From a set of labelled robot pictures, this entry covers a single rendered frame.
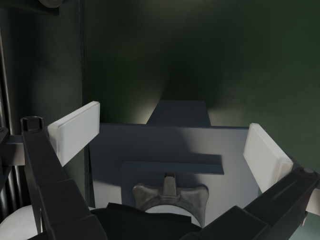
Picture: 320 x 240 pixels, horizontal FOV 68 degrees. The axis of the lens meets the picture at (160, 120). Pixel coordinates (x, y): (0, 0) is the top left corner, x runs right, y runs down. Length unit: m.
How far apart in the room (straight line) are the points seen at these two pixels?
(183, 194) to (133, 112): 0.88
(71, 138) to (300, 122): 1.38
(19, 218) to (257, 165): 0.44
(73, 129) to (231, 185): 0.53
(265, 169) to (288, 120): 1.29
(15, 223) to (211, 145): 0.43
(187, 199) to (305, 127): 1.04
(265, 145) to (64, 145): 0.13
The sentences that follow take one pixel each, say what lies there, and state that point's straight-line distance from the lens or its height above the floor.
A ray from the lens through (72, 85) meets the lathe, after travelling 0.86.
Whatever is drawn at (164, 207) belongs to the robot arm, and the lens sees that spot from 0.54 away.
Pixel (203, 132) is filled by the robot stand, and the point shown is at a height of 0.75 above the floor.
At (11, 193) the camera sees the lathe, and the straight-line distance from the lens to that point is 0.85.
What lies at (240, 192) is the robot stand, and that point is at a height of 0.75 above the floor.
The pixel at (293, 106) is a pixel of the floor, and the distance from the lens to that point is 1.44.
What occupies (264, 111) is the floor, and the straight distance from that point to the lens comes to 1.40.
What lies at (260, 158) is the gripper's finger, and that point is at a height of 1.14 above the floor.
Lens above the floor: 1.30
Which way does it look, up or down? 72 degrees down
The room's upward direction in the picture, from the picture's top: 157 degrees counter-clockwise
